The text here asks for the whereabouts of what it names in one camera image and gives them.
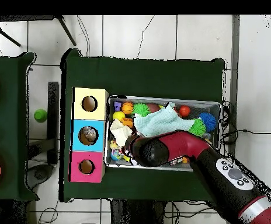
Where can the orange building brick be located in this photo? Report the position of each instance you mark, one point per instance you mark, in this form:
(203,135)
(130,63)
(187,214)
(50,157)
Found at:
(127,121)

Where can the brown toy football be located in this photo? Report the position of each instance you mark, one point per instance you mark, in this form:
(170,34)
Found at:
(153,107)

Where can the shallow mesh bin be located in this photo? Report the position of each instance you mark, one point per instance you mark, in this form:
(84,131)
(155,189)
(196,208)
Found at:
(205,107)

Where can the small orange basketball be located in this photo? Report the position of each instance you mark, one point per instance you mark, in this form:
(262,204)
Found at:
(127,107)

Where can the red ball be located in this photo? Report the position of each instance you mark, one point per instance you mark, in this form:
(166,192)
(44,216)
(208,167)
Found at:
(184,110)

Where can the clear plastic packet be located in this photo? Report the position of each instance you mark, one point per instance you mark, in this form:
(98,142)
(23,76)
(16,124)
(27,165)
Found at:
(87,135)

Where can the blue spiky ball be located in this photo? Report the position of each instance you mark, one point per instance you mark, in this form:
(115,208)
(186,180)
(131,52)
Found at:
(208,121)

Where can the green cloth side table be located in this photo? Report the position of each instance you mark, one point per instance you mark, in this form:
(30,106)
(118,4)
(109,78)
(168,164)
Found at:
(9,116)

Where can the green spiky ball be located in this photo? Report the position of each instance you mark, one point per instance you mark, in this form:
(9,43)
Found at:
(197,127)
(141,109)

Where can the wooden box with three holes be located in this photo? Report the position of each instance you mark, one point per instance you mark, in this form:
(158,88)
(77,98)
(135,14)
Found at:
(88,155)

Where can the cream waffle cloth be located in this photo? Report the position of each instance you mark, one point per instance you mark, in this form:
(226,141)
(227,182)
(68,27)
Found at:
(121,133)

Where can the yellow ball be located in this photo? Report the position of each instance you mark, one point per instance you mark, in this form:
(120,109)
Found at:
(118,116)

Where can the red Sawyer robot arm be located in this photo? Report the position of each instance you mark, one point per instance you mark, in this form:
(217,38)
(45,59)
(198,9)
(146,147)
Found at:
(184,142)

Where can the black metal frame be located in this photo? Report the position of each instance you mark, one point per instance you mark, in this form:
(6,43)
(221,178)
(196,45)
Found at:
(66,30)

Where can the dark green table cloth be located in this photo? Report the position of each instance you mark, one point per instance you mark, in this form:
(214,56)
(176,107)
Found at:
(144,77)

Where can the mint green waffle cloth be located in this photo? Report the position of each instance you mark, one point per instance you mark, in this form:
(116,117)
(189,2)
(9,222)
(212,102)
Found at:
(158,123)

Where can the grey stand base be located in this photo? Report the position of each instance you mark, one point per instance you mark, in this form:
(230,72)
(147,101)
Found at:
(39,175)

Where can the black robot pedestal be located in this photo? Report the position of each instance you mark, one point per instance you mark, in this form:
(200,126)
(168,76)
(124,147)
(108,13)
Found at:
(135,214)

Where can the black upright panel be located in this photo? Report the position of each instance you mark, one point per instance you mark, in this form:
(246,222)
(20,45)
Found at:
(53,121)

